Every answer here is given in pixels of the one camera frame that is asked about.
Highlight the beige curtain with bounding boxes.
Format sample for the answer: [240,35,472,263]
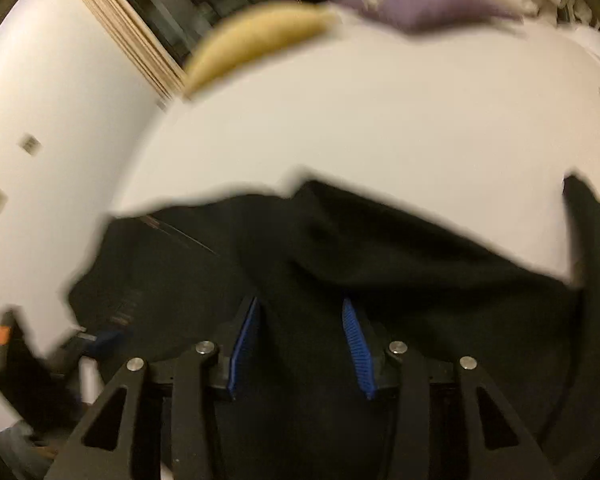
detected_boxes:
[67,0,188,101]

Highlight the purple cushion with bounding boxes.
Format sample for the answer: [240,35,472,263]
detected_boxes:
[330,0,523,31]

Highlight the white pillow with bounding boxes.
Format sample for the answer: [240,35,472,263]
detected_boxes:
[555,0,600,81]

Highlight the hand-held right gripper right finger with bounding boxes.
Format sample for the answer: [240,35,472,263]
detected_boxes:
[342,299,556,480]

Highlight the black pants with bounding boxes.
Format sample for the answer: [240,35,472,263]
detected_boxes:
[62,172,600,480]

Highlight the yellow cushion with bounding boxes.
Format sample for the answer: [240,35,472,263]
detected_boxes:
[182,1,338,98]

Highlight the bed with white sheet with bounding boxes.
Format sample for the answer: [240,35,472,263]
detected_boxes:
[111,2,600,291]

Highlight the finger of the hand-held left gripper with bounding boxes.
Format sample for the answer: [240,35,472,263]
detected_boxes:
[62,327,127,361]

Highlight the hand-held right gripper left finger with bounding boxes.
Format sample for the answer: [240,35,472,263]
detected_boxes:
[45,296,261,480]

